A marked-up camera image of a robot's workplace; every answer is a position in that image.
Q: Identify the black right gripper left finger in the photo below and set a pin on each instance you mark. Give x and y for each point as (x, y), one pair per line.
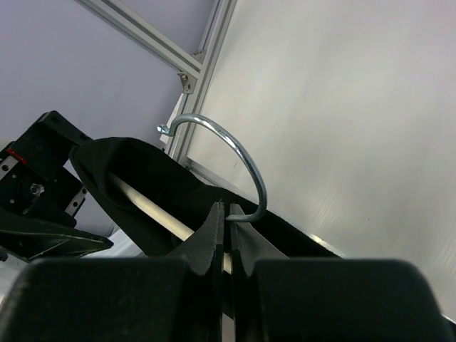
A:
(177, 297)

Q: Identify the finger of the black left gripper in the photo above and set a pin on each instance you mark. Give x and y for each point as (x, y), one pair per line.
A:
(31, 239)

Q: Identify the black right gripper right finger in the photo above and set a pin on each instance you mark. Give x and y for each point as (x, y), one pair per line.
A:
(277, 298)

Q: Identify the black garment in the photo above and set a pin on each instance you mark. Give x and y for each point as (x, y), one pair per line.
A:
(155, 175)

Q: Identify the aluminium frame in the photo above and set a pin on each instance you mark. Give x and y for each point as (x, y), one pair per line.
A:
(195, 71)

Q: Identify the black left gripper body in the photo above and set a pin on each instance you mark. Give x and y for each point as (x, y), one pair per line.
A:
(34, 180)

